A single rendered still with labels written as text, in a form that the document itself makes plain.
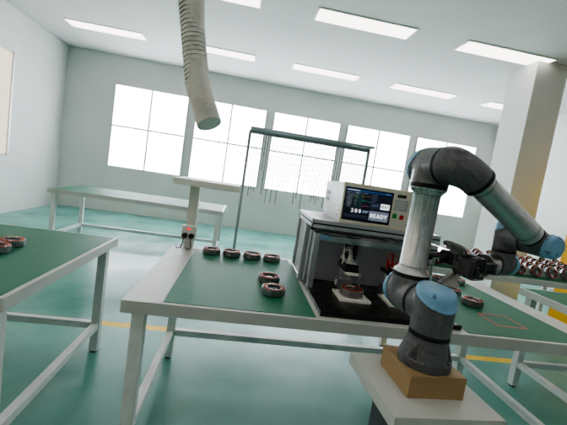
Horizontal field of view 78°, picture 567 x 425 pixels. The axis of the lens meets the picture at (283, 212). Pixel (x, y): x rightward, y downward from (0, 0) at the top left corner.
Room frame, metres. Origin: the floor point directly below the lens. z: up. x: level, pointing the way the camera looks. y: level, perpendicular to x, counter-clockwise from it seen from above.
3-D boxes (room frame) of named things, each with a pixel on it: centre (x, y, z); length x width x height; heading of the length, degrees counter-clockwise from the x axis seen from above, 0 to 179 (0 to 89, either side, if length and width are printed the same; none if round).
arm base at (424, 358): (1.00, -0.48, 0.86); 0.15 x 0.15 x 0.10
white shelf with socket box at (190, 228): (2.13, 0.47, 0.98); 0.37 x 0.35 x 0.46; 97
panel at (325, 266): (1.92, -0.47, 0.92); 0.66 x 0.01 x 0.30; 97
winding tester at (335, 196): (1.99, -0.47, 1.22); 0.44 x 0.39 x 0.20; 97
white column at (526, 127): (5.04, -3.17, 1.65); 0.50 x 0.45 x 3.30; 7
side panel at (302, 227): (2.02, -0.13, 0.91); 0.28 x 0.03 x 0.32; 7
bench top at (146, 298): (1.91, -0.47, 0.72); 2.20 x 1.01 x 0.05; 97
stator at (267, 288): (1.59, -0.01, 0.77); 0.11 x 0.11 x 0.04
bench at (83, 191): (4.74, 1.86, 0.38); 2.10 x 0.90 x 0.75; 97
